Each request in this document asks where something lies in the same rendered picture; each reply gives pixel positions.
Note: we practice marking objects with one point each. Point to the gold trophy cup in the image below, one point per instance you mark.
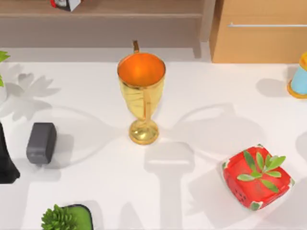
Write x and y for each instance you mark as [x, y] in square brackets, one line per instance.
[141, 95]

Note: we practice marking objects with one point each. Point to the wooden open shelf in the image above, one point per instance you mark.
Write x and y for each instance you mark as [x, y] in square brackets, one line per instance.
[103, 24]

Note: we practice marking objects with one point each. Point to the dark grey rounded box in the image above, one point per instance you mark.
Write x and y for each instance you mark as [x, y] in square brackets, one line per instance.
[41, 143]

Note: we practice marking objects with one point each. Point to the red square plant pot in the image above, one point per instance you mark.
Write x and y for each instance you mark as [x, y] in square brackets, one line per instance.
[256, 178]

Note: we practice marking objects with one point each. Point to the wooden cupboard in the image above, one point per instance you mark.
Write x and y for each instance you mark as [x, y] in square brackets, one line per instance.
[259, 36]

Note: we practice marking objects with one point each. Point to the green and black plant pot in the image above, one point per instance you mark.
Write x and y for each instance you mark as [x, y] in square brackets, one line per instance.
[68, 217]

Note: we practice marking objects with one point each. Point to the red and white clock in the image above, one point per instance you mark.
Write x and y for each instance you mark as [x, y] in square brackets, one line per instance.
[64, 4]

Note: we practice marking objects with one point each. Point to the blue and yellow cup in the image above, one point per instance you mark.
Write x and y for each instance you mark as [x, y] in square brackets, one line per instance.
[299, 81]

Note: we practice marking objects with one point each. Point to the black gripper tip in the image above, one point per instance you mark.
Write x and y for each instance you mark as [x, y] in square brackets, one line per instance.
[5, 163]

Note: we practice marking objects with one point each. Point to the green leafy plant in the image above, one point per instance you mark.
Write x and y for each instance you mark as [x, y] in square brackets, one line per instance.
[3, 60]

